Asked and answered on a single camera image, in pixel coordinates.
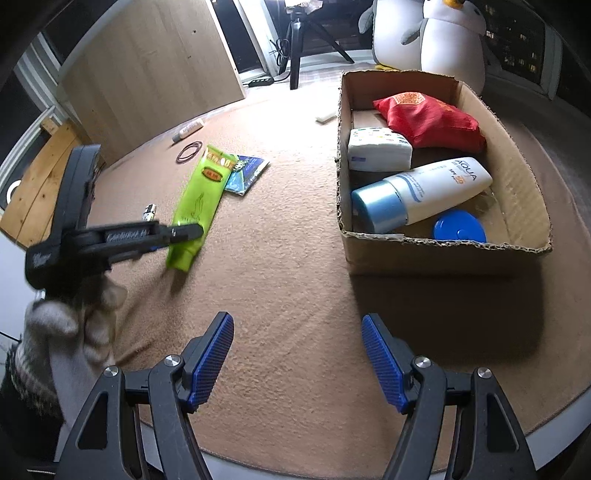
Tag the black tripod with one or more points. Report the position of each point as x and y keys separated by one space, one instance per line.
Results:
x=295 y=60

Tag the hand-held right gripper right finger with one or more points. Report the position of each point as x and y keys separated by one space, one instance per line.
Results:
x=383 y=364

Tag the small penguin plush toy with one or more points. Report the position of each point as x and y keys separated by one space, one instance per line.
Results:
x=452 y=50

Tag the patterned tissue pack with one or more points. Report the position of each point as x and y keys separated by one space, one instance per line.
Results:
x=378 y=150

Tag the green tube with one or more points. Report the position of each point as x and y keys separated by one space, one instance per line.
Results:
x=203 y=194

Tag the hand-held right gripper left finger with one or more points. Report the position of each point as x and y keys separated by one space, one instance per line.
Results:
x=210 y=364

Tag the black power strip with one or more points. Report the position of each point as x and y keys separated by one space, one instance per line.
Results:
x=261 y=82

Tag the large penguin plush toy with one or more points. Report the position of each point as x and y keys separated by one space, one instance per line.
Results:
x=392 y=37

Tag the patterned lighter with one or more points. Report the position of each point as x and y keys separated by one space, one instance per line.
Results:
x=148 y=213

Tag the white sunscreen bottle blue cap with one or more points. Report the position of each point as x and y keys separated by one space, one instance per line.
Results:
x=434 y=184

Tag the small white block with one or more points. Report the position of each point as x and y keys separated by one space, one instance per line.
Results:
x=326 y=115

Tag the blue foil packet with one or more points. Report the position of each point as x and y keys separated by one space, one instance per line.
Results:
x=247 y=173

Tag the pine plank board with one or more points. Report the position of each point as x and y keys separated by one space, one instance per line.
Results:
x=41 y=184

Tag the small pink bottle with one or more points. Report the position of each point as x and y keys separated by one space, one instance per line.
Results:
x=189 y=129

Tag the red fabric pouch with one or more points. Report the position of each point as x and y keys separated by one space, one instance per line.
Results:
x=429 y=120

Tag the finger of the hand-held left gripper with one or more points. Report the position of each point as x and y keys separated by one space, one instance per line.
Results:
x=134 y=254
x=138 y=234

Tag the large wooden panel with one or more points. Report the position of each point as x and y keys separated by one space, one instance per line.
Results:
x=147 y=69

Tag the brown cardboard box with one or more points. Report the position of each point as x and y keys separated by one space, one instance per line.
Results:
x=438 y=258

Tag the person's left hand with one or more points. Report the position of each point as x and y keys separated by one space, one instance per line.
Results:
x=69 y=327

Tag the person's left forearm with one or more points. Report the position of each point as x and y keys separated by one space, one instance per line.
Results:
x=27 y=415

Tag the small wood block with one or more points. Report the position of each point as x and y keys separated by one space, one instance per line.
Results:
x=48 y=124

